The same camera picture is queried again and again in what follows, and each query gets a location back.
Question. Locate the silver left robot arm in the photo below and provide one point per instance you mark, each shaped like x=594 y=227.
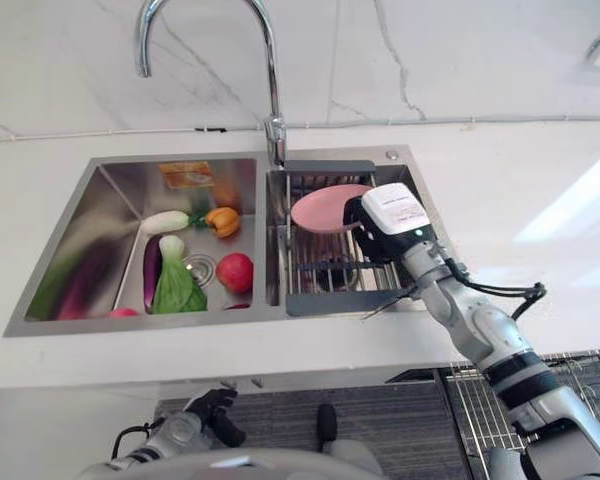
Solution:
x=175 y=437

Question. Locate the small red fruit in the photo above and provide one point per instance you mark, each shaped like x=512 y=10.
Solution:
x=123 y=313

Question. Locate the white radish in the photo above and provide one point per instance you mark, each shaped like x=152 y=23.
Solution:
x=164 y=221

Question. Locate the dark robot foot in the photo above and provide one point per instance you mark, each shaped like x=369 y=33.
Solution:
x=327 y=425

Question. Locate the steel drain rack grey ends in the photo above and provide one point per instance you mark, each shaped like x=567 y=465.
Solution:
x=325 y=250

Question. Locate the orange bell pepper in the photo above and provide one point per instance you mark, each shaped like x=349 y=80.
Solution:
x=223 y=221

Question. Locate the stainless steel double sink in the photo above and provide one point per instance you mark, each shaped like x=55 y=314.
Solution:
x=105 y=240

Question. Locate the round steel sink strainer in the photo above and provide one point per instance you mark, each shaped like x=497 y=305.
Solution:
x=200 y=267

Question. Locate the orange sticker label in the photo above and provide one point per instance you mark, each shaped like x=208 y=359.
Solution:
x=186 y=174

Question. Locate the purple eggplant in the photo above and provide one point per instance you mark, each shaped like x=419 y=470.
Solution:
x=151 y=272

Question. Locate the chrome gooseneck faucet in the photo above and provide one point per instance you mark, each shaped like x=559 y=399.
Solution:
x=272 y=100

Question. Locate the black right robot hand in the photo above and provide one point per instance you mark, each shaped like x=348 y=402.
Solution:
x=395 y=210

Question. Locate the green bok choy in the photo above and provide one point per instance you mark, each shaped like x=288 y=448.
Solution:
x=175 y=287

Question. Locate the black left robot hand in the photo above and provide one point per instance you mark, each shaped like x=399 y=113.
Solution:
x=215 y=407

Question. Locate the dark thin utensil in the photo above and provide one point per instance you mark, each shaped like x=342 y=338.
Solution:
x=382 y=307

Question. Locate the red apple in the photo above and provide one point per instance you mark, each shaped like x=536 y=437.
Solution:
x=235 y=272

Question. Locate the pink round plate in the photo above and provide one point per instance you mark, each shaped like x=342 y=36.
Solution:
x=320 y=207

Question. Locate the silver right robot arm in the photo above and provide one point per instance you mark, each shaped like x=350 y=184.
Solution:
x=485 y=325

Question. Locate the grey striped floor mat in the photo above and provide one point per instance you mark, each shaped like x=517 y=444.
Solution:
x=370 y=425

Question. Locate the round steel sink button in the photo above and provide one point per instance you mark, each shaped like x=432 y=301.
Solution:
x=391 y=153

